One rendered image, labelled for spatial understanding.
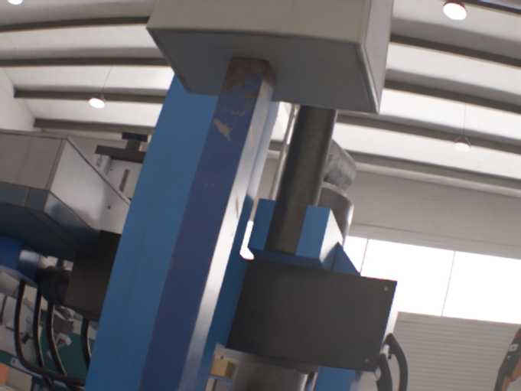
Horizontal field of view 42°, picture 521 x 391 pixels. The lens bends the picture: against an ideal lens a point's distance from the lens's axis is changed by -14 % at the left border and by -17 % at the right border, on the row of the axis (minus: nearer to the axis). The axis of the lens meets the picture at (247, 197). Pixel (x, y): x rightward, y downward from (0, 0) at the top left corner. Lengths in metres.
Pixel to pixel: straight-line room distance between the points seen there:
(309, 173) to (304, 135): 0.08
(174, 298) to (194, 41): 0.34
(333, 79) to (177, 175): 0.49
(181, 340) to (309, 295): 0.66
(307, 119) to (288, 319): 0.40
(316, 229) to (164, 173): 0.31
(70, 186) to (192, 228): 0.67
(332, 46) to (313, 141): 0.63
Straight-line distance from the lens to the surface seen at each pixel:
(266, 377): 2.09
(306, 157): 1.54
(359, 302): 1.51
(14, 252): 1.90
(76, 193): 1.61
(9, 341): 3.02
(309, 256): 1.48
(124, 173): 3.28
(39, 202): 1.51
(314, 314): 1.52
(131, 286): 1.39
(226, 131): 0.98
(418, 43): 12.06
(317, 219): 1.50
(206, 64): 1.08
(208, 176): 0.96
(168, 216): 1.40
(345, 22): 0.95
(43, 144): 1.57
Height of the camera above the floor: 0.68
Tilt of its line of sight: 19 degrees up
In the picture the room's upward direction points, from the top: 15 degrees clockwise
